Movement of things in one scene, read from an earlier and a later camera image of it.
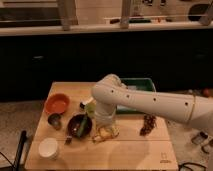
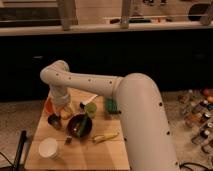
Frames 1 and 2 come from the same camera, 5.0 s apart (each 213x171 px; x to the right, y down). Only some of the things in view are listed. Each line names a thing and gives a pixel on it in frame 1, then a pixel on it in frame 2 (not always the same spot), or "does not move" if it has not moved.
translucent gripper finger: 114,130 to 69,108
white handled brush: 82,104 does not move
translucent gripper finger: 98,135 to 51,108
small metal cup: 54,120 does not move
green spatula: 90,110 does not move
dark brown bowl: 74,123 does not move
